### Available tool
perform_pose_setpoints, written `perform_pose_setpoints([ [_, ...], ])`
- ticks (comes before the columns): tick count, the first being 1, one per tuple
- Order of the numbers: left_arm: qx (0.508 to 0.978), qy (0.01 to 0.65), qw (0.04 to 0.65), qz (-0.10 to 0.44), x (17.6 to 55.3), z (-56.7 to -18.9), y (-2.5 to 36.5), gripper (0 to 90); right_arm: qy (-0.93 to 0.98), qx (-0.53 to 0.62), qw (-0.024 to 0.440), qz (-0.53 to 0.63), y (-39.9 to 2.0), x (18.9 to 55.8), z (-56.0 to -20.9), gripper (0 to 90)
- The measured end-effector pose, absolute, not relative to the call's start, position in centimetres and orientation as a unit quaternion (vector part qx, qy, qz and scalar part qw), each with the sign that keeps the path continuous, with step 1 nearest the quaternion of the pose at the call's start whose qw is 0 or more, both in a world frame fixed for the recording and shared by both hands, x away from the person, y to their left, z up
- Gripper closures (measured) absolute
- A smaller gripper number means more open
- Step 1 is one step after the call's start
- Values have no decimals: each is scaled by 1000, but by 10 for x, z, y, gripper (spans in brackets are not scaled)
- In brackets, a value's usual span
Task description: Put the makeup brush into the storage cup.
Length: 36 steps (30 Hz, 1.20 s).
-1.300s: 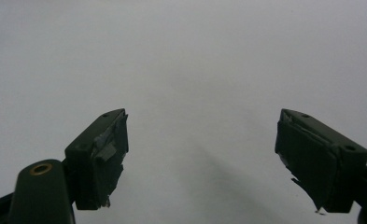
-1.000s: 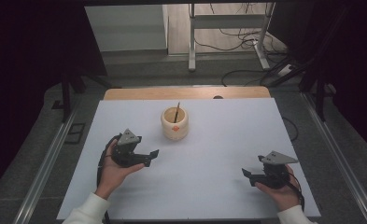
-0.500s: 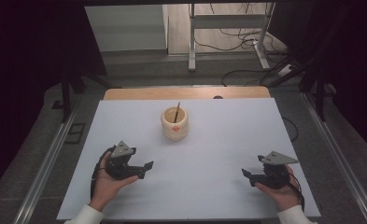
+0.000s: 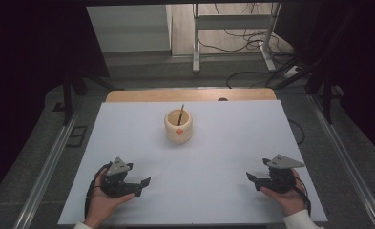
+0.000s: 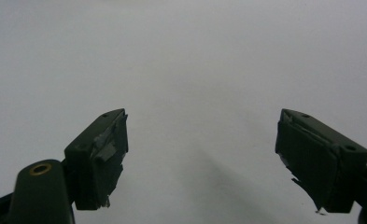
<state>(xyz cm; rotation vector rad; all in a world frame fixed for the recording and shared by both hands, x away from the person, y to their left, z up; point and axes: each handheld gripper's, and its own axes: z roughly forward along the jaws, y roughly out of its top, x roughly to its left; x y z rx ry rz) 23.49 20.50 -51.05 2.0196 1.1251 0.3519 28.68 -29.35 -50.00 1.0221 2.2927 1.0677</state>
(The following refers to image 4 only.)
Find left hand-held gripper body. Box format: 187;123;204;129
99;156;144;199

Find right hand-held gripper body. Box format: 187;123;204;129
255;154;306;195

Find cream ceramic cup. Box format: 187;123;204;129
163;108;194;145

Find dark pencil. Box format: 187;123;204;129
177;103;185;127

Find person's right hand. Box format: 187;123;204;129
259;167;307;218

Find person's left hand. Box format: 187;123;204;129
84;167;135;229

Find white table cover sheet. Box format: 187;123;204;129
57;99;329;227

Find person's right white sleeve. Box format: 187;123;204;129
282;208;325;229

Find person's white sleeve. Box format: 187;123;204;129
282;208;325;229
73;220;95;229

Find person's left white sleeve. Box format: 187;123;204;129
73;220;95;229

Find black floor socket plate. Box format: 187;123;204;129
65;125;89;149

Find black metal stand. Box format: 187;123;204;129
270;47;345;125
52;71;116;126

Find wooden table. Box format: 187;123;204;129
105;88;278;104

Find white power strip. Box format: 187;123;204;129
282;65;302;79

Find dark curtain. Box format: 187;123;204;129
0;0;111;204
273;0;375;165

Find left hand-held gripper black cable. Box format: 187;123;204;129
84;161;113;219

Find hand-held gripper black cable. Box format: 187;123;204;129
84;161;113;219
290;176;313;218

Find right hand-held gripper black cable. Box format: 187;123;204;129
290;176;313;218

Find black floor cable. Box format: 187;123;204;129
225;70;274;90
287;118;306;146

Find aluminium floor rail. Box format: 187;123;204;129
306;94;375;229
12;113;78;229

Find tangle of black cables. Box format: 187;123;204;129
193;3;296;58

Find white wall panel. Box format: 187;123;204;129
86;4;174;54

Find white metal desk frame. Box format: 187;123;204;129
191;2;282;74

